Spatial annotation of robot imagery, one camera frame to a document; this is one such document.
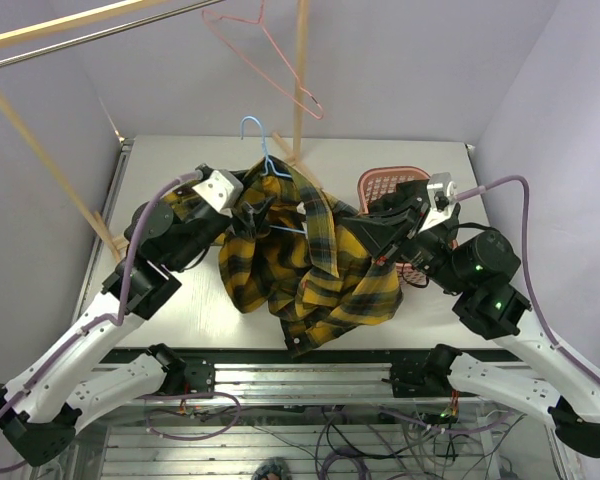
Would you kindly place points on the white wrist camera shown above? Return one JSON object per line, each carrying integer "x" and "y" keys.
{"x": 437, "y": 196}
{"x": 220, "y": 191}

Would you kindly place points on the aluminium rail base frame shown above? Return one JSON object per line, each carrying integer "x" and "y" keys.
{"x": 333, "y": 418}

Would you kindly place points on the wooden clothes rack frame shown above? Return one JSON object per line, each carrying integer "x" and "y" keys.
{"x": 115, "y": 245}

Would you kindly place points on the blue wire hanger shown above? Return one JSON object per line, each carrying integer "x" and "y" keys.
{"x": 269, "y": 169}

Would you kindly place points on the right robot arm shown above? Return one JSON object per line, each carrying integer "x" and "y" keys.
{"x": 565, "y": 395}

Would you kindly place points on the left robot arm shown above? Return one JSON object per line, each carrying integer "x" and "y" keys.
{"x": 45, "y": 407}

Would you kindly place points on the pink wire hanger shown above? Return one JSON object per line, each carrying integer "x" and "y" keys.
{"x": 270, "y": 39}

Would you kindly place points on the pink plastic laundry basket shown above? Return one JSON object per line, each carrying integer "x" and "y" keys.
{"x": 377, "y": 182}

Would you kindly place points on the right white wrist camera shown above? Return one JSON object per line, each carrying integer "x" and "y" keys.
{"x": 437, "y": 196}

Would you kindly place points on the dark pinstriped shirt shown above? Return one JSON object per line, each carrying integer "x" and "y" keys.
{"x": 397, "y": 206}

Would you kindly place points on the metal hanging rod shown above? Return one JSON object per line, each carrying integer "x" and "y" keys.
{"x": 101, "y": 34}

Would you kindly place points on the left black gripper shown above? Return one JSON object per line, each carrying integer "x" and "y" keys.
{"x": 252, "y": 218}

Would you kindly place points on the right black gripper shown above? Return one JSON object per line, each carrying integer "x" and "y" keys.
{"x": 386, "y": 235}

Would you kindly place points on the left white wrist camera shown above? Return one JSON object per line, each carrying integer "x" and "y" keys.
{"x": 220, "y": 191}

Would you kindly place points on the yellow plaid shirt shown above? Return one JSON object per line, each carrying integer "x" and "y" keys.
{"x": 302, "y": 263}

